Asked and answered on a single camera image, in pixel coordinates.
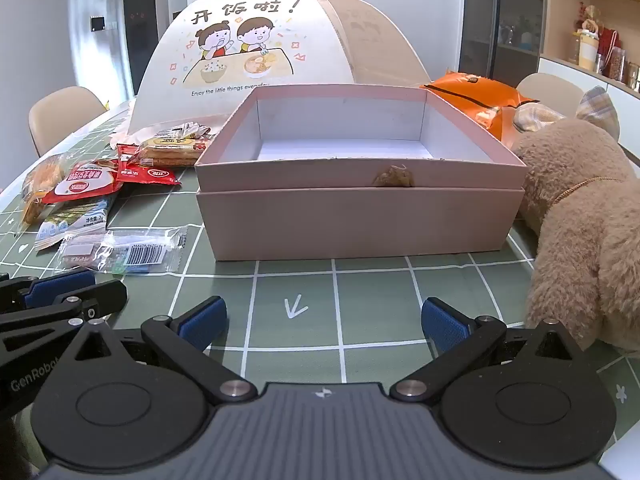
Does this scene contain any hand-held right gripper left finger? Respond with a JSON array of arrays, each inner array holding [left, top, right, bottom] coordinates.
[[75, 296, 258, 407]]

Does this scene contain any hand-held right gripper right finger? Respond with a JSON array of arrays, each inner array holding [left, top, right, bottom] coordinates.
[[390, 297, 583, 403]]

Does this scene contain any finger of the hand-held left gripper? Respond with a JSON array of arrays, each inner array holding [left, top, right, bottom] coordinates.
[[0, 280, 128, 367], [0, 267, 97, 311]]

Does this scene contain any clear orange cracker packet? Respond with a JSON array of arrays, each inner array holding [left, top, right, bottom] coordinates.
[[20, 154, 68, 237]]

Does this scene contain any long red spicy strip packet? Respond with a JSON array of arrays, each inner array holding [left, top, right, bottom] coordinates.
[[115, 160, 182, 187]]

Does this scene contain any small red snack packet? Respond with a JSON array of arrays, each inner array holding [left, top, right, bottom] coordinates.
[[116, 144, 148, 166]]

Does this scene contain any clear biscuit packet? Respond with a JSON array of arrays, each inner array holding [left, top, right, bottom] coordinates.
[[137, 134, 213, 168]]

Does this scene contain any pink gift box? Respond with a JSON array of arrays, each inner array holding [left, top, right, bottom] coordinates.
[[194, 84, 528, 193]]

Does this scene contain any clear packet of brown candy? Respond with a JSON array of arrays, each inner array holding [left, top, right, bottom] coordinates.
[[56, 234, 108, 269]]

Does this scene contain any clear packet with barcode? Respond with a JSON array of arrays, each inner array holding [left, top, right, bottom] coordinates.
[[97, 226, 189, 276]]

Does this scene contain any blue and white seaweed packet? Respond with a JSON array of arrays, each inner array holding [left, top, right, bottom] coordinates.
[[34, 196, 118, 252]]

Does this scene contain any red and white snack packet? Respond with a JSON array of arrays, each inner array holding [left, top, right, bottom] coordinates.
[[41, 159, 125, 206]]

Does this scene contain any beige chair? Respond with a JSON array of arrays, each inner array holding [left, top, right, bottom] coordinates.
[[28, 86, 108, 158], [515, 73, 621, 143]]

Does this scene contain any brown plush bear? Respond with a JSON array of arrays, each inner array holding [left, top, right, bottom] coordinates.
[[510, 86, 640, 357]]

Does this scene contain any small beige snack packet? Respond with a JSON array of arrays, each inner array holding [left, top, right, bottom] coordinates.
[[169, 121, 217, 142]]

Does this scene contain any orange snack bag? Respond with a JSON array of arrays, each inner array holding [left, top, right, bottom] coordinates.
[[420, 70, 541, 143]]

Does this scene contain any dark door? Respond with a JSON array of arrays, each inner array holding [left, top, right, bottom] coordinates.
[[122, 0, 166, 96]]

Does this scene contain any cartoon print food cover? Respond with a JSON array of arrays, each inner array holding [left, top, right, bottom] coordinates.
[[112, 0, 432, 148]]

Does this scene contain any glass door cabinet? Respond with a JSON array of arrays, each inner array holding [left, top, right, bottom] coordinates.
[[460, 0, 548, 86]]

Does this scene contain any decorative doll figurine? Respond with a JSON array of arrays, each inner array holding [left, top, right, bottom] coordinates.
[[572, 2, 608, 72]]

